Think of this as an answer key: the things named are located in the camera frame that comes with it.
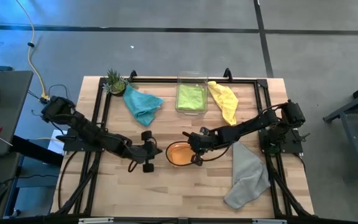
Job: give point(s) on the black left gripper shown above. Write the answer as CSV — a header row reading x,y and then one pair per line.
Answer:
x,y
143,152

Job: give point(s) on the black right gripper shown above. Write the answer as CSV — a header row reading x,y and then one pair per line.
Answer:
x,y
202,143

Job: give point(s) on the orange microfiber towel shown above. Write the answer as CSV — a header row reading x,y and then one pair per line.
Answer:
x,y
179,154

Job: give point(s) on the green microfiber towel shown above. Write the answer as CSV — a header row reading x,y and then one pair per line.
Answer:
x,y
190,98

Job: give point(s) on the teal microfiber towel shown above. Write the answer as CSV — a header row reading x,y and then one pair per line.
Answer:
x,y
141,105

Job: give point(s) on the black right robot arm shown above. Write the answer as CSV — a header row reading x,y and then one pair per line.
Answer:
x,y
247,126

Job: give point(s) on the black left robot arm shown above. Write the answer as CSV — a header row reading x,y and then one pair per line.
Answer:
x,y
85,127

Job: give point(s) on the yellow microfiber towel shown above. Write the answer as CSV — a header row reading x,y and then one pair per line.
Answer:
x,y
225,99

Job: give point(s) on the grey microfiber towel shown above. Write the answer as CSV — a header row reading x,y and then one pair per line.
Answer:
x,y
247,180

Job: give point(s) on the clear plastic bin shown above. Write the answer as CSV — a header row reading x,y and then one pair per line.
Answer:
x,y
193,113

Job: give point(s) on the potted succulent plant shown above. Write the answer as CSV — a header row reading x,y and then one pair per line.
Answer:
x,y
117,86

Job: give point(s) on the white paper sheet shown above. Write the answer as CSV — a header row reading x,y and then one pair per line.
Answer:
x,y
53,146

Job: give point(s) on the black rectangular bar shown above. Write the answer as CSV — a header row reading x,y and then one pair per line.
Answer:
x,y
36,151

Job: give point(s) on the dark low desk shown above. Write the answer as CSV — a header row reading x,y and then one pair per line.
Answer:
x,y
2,168

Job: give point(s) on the grey side desk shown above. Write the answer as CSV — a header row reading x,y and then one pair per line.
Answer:
x,y
8,102

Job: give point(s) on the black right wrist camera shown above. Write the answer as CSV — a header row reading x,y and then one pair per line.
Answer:
x,y
204,130

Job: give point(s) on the black aluminium table frame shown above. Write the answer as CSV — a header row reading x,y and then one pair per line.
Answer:
x,y
166,80

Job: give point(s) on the silver table bracket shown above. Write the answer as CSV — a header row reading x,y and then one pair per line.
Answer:
x,y
269,221
95,220

